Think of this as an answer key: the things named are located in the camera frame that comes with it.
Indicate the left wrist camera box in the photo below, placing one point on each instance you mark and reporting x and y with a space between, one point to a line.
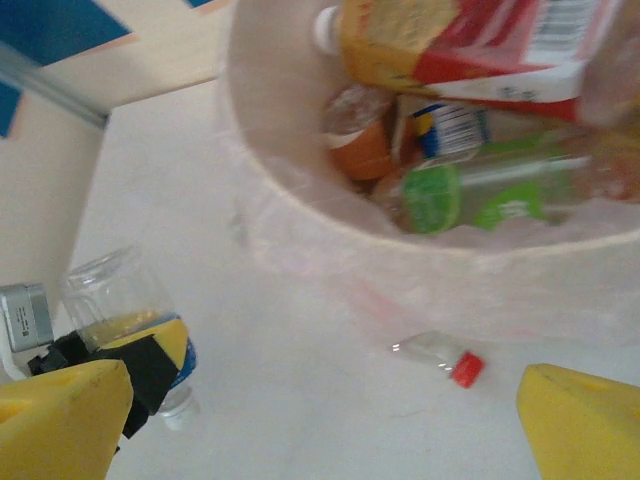
25 315

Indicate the Pepsi bottle blue cap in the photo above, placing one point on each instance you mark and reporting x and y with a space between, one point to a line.
450 132

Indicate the red yellow label bottle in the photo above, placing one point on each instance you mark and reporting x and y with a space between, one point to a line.
475 65

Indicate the brown tea bottle orange cap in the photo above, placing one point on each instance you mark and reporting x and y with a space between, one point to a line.
362 155

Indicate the white bin with plastic liner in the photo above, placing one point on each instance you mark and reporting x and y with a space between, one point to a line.
400 280

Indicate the aluminium frame post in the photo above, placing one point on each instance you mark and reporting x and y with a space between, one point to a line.
50 85

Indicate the small blue label bottle white cap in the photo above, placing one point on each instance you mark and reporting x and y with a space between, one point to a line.
115 285

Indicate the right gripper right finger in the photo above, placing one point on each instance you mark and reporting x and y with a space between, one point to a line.
585 430

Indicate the clear bottle green label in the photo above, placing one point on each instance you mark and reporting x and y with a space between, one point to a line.
432 200

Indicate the clear bottle red label red cap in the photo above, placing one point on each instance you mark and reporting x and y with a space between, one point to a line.
467 370

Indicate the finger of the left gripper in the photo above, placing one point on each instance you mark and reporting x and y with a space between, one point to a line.
150 370
125 327

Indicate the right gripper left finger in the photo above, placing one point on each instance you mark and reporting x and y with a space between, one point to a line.
55 425

